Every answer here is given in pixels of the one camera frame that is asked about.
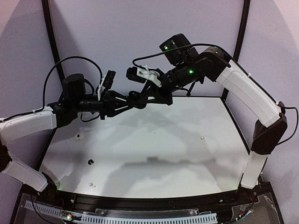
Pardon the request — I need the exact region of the black earbud charging case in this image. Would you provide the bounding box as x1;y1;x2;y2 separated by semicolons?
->
128;91;146;109

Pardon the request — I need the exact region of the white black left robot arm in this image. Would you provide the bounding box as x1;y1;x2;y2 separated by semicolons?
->
0;71;139;192

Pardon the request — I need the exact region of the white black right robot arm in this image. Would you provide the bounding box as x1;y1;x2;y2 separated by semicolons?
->
136;34;288;189

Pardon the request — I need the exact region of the white earbud near front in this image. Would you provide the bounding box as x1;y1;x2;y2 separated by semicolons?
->
88;182;96;188

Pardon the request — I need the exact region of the small green circuit board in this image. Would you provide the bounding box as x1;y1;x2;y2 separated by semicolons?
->
60;210;77;221

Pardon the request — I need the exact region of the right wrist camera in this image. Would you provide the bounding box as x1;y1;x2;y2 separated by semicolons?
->
126;67;162;87

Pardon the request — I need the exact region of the black left camera cable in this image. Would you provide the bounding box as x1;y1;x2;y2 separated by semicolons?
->
0;56;103;122

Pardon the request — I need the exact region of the black camera cable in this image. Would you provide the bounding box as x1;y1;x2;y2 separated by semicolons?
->
0;56;103;122
132;43;296;145

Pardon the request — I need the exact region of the black right camera cable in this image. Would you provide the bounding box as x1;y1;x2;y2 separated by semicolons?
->
132;43;296;145

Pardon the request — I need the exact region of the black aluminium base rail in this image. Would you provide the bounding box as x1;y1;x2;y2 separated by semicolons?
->
21;184;274;217

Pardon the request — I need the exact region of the black left frame post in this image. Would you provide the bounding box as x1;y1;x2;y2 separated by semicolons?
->
42;0;66;80

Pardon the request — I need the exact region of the black frame post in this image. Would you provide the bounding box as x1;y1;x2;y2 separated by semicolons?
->
221;0;251;101
42;0;66;80

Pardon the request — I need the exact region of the white slotted cable duct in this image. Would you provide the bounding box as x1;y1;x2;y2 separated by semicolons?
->
22;200;218;224

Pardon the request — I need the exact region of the black right frame post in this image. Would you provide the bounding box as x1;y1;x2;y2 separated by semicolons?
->
221;0;251;101

